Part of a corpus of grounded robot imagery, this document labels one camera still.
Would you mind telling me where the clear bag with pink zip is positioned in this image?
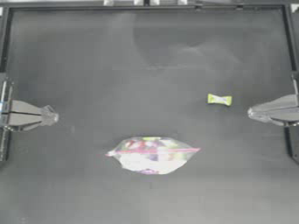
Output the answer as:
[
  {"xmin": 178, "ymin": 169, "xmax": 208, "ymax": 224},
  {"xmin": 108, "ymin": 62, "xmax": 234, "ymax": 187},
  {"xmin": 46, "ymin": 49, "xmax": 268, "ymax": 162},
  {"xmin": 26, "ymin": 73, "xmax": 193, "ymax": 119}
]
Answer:
[{"xmin": 105, "ymin": 136, "xmax": 201, "ymax": 175}]

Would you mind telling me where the green candy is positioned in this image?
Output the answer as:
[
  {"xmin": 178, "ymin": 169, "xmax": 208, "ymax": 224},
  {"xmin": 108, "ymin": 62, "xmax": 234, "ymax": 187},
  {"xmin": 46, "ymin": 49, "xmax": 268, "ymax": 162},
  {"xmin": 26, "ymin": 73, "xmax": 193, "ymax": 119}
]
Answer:
[{"xmin": 206, "ymin": 93, "xmax": 233, "ymax": 106}]

